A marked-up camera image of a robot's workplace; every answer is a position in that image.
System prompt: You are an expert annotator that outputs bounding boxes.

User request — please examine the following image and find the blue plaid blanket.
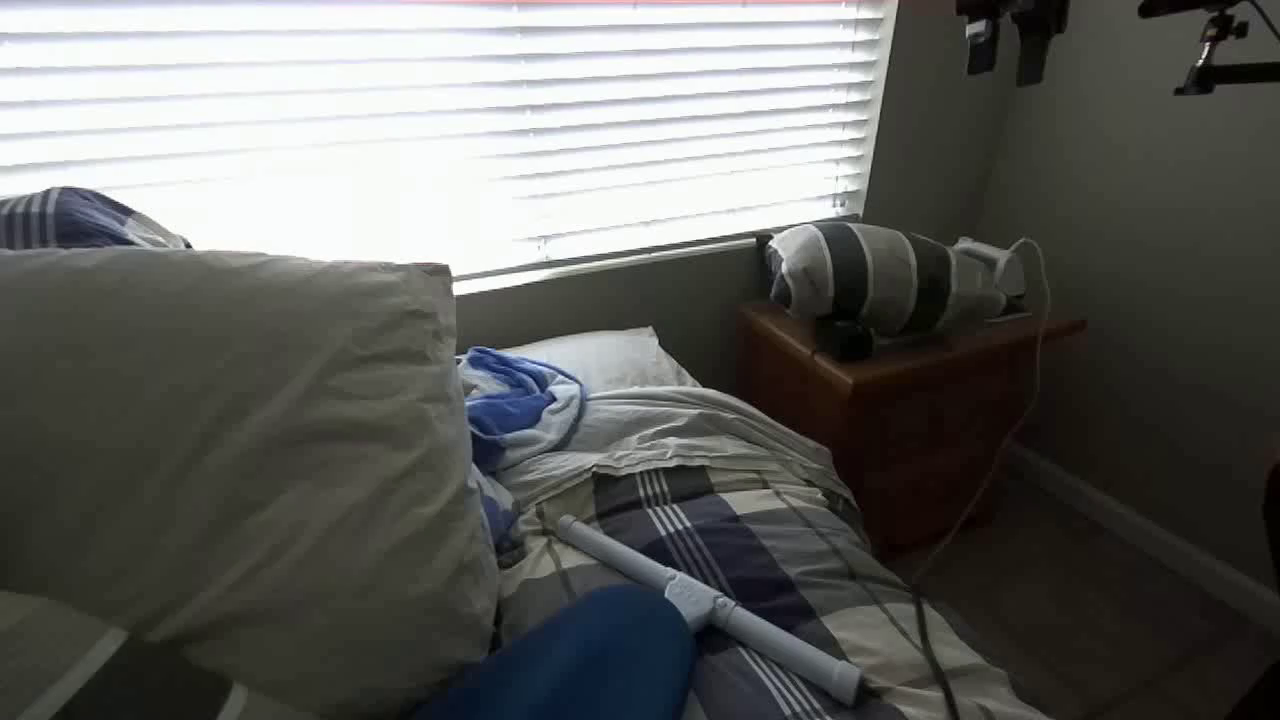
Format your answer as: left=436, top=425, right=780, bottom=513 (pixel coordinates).
left=491, top=456, right=1058, bottom=720

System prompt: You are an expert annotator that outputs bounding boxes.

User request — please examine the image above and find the brown wooden nightstand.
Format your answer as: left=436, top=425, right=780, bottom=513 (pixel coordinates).
left=736, top=295, right=1093, bottom=560

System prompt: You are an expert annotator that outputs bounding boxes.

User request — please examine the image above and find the grey white striped cushion roll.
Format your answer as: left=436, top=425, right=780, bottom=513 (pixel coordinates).
left=759, top=218, right=961, bottom=342

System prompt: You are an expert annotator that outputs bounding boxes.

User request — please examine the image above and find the window with white blinds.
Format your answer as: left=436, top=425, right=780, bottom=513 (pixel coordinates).
left=0, top=0, right=895, bottom=291

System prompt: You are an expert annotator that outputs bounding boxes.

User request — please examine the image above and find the blue white striped cloth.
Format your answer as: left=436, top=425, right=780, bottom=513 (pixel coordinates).
left=456, top=342, right=594, bottom=482

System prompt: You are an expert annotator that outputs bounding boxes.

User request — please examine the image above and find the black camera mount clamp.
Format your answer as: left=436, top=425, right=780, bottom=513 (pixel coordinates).
left=953, top=0, right=1071, bottom=87

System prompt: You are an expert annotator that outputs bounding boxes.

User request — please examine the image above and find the black camera arm bracket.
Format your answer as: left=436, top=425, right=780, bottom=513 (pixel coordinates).
left=1137, top=0, right=1280, bottom=102

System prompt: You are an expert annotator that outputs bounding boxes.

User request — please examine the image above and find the grey striped flat cushion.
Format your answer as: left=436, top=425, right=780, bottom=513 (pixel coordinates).
left=0, top=590, right=318, bottom=720

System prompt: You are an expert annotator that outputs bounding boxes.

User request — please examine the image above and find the large beige pillow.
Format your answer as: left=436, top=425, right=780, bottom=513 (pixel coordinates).
left=0, top=243, right=503, bottom=720

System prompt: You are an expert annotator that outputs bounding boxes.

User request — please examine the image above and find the white pillow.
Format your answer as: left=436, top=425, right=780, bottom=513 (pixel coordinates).
left=503, top=325, right=701, bottom=395

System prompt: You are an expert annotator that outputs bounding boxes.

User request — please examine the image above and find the black cable on bed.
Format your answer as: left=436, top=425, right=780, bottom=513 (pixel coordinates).
left=784, top=494, right=970, bottom=720

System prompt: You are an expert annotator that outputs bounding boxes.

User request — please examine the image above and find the white power cable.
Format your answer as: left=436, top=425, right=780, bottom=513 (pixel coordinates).
left=918, top=238, right=1058, bottom=577

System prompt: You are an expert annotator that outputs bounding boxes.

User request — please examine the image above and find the blue plaid pillow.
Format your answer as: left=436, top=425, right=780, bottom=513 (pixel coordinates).
left=0, top=186, right=194, bottom=257

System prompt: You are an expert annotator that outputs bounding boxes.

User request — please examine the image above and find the white device on nightstand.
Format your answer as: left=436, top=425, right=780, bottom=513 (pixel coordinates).
left=947, top=231, right=1033, bottom=325

